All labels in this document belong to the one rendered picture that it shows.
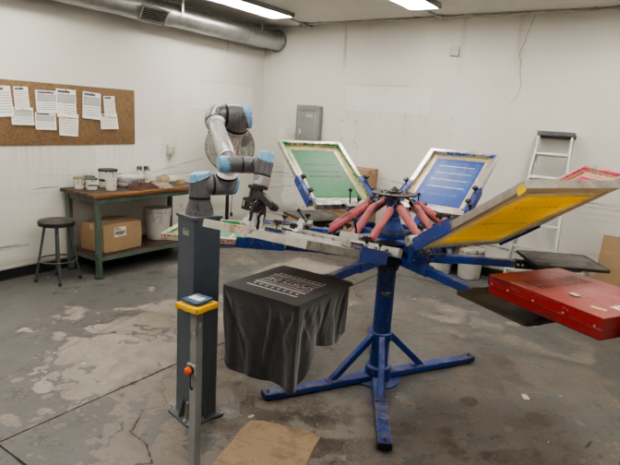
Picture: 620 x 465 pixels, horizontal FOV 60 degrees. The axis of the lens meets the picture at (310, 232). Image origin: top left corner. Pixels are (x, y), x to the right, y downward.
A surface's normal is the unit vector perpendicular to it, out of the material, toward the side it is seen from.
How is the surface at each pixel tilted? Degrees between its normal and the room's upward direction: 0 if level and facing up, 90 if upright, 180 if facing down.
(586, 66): 90
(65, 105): 88
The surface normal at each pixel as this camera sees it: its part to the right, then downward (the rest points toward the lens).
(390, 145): -0.56, 0.14
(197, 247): 0.68, 0.19
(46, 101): 0.83, 0.14
